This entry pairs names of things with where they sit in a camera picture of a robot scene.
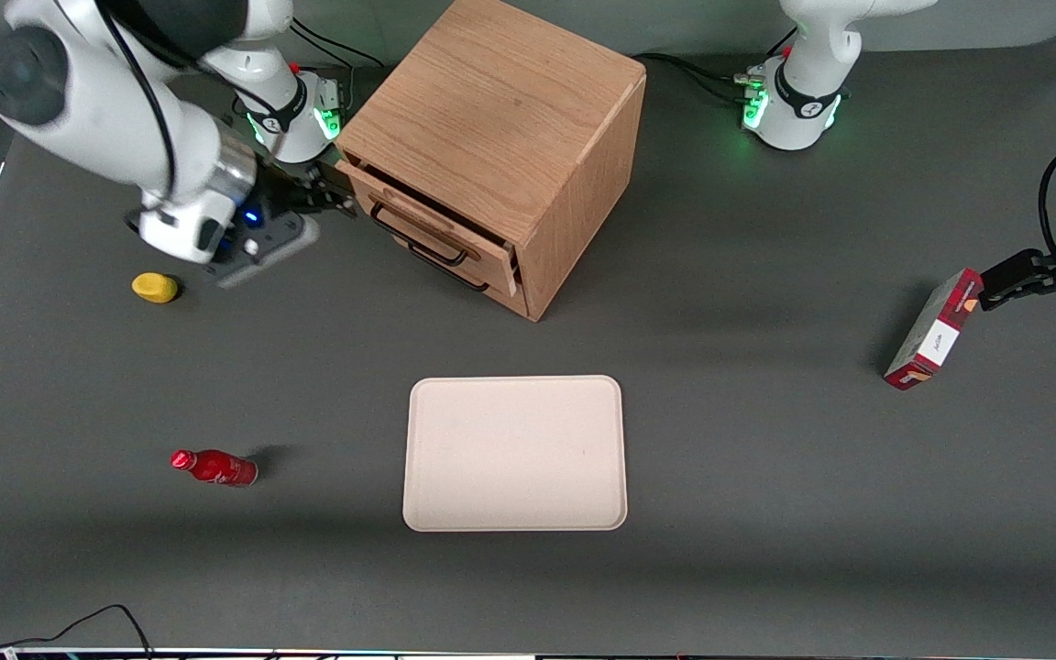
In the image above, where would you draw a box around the wooden drawer cabinet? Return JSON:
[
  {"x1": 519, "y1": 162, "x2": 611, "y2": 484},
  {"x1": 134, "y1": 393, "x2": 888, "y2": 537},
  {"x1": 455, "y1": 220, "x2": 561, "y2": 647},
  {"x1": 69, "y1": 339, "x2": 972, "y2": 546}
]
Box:
[{"x1": 334, "y1": 0, "x2": 648, "y2": 322}]

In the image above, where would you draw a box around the black handle of deep drawer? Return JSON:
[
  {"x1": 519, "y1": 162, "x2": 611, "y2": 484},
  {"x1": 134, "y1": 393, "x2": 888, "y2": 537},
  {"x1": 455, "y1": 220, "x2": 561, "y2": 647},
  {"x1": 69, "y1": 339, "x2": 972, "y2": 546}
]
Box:
[{"x1": 408, "y1": 239, "x2": 491, "y2": 293}]

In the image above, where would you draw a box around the red bottle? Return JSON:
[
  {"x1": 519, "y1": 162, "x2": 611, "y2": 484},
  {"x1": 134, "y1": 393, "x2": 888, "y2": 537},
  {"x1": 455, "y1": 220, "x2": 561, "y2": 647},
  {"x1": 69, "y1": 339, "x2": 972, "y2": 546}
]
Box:
[{"x1": 170, "y1": 448, "x2": 259, "y2": 488}]

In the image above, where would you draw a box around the thin black table edge cable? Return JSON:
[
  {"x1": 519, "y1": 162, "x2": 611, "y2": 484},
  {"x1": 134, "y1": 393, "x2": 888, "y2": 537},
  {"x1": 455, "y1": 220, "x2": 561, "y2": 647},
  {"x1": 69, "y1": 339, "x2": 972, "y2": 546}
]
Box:
[{"x1": 0, "y1": 604, "x2": 155, "y2": 660}]

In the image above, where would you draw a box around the black arm base cable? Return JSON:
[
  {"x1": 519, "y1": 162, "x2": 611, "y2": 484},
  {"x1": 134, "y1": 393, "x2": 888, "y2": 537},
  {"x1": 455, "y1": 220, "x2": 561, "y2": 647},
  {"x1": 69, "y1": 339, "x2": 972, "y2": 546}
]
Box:
[
  {"x1": 290, "y1": 16, "x2": 384, "y2": 93},
  {"x1": 633, "y1": 51, "x2": 763, "y2": 104}
]

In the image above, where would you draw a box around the red and white carton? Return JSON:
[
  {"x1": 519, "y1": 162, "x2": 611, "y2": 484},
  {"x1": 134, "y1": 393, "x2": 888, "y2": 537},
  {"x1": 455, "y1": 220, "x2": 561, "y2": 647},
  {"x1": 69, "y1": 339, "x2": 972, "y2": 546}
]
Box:
[{"x1": 884, "y1": 268, "x2": 985, "y2": 391}]

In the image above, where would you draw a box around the black right arm base cable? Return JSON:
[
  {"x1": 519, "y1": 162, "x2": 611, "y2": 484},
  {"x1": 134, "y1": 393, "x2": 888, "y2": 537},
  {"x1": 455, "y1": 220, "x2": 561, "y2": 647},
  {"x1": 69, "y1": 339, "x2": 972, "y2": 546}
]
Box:
[{"x1": 290, "y1": 16, "x2": 384, "y2": 93}]

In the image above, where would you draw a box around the beige rectangular tray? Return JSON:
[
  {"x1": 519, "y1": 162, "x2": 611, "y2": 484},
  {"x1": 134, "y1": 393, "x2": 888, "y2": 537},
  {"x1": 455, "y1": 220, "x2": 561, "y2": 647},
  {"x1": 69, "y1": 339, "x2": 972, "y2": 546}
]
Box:
[{"x1": 402, "y1": 375, "x2": 629, "y2": 533}]

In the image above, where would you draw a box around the deep wooden drawer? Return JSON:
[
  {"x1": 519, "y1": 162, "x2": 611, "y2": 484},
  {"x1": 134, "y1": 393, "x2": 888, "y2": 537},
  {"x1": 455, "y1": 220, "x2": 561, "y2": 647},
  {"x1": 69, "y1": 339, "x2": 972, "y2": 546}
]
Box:
[{"x1": 356, "y1": 197, "x2": 530, "y2": 319}]

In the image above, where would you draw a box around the shallow wooden drawer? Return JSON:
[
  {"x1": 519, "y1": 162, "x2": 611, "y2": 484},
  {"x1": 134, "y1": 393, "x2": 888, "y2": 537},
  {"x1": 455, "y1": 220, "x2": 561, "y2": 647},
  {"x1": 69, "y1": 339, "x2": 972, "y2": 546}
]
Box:
[{"x1": 336, "y1": 158, "x2": 521, "y2": 296}]

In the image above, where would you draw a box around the small yellow object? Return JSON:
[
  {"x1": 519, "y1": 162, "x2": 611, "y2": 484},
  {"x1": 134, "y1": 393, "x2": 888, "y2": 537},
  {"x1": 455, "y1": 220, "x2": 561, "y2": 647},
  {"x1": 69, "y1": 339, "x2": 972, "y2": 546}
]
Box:
[{"x1": 131, "y1": 272, "x2": 180, "y2": 304}]

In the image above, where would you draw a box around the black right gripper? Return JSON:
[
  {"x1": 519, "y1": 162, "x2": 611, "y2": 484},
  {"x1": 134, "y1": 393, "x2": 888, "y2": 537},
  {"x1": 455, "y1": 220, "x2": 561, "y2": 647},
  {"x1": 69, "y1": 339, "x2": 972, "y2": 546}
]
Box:
[{"x1": 235, "y1": 163, "x2": 360, "y2": 242}]

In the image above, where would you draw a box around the black left arm base cable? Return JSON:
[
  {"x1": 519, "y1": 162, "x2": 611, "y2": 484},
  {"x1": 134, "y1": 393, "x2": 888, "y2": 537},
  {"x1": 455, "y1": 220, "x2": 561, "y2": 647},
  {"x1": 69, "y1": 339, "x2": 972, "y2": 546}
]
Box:
[{"x1": 633, "y1": 51, "x2": 763, "y2": 104}]

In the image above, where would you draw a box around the black right arm wrist cable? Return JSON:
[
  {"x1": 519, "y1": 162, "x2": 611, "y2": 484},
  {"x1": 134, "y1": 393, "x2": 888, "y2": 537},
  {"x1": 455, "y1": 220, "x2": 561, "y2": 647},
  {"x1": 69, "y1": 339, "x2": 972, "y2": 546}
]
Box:
[{"x1": 102, "y1": 0, "x2": 180, "y2": 195}]

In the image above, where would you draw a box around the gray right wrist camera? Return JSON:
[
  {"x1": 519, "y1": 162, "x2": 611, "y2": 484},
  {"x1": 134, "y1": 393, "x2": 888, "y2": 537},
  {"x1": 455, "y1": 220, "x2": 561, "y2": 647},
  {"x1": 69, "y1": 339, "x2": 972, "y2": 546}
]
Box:
[{"x1": 203, "y1": 213, "x2": 321, "y2": 291}]

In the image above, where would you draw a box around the black handle of shallow drawer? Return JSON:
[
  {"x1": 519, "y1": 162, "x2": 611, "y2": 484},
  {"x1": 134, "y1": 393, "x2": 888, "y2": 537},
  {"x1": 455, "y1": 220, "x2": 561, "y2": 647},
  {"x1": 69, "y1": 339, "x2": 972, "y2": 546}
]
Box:
[{"x1": 369, "y1": 201, "x2": 475, "y2": 268}]

